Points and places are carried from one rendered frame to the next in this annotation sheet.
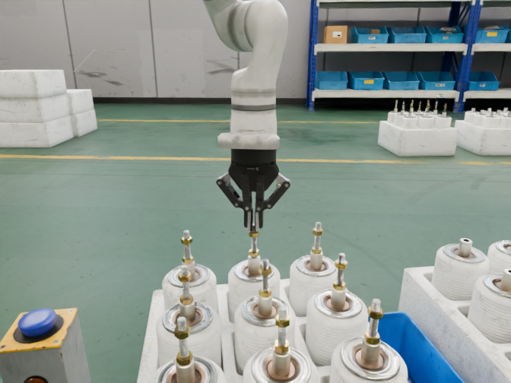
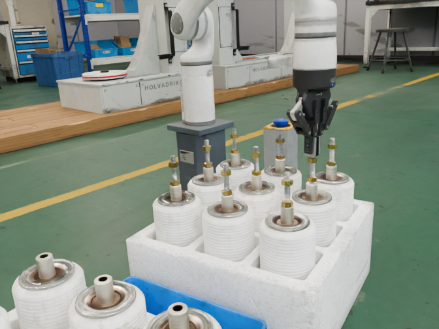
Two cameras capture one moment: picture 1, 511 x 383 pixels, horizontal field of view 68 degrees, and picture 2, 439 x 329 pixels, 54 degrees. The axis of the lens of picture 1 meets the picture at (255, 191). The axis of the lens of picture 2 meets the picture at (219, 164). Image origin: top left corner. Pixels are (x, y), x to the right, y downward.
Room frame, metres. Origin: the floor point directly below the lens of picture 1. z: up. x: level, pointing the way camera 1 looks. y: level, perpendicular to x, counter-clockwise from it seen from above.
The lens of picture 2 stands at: (0.98, -0.68, 0.57)
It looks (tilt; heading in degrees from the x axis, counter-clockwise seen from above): 18 degrees down; 131
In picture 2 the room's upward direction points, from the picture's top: 3 degrees counter-clockwise
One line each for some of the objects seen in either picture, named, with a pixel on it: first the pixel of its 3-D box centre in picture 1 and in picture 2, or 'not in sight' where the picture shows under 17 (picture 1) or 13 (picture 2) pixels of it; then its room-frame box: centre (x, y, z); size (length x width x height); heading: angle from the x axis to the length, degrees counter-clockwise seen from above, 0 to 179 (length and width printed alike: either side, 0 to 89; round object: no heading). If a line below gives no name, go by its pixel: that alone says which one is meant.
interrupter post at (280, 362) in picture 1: (280, 360); (208, 174); (0.38, -0.03, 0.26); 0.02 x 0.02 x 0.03
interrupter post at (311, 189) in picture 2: (254, 264); (311, 190); (0.61, 0.00, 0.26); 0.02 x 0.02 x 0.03
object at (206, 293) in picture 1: (192, 318); (329, 217); (0.59, 0.12, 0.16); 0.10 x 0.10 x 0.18
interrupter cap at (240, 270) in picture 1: (254, 270); (311, 197); (0.61, 0.00, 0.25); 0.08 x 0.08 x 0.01
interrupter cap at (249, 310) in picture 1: (265, 310); (257, 188); (0.49, -0.01, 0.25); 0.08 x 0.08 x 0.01
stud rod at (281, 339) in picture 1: (281, 333); (207, 156); (0.38, -0.03, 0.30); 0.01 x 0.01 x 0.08
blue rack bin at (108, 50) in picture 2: not in sight; (96, 49); (-4.07, 2.73, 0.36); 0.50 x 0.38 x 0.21; 178
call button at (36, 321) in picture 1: (38, 324); (280, 123); (0.38, 0.26, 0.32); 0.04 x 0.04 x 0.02
